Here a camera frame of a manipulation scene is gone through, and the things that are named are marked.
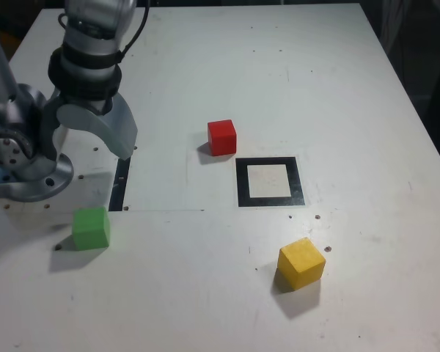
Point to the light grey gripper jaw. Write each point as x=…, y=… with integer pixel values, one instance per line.
x=117, y=128

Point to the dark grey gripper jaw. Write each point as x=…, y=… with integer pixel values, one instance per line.
x=47, y=124

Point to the green cube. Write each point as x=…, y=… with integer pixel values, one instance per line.
x=91, y=229

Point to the red cube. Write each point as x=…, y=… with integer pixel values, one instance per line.
x=221, y=139

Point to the yellow cube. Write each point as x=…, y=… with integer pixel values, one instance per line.
x=300, y=264

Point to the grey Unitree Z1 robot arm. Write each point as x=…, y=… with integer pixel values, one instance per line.
x=7, y=110

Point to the black tape square outline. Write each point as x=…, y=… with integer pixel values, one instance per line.
x=242, y=183

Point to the black tape strip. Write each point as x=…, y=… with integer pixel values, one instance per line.
x=117, y=190

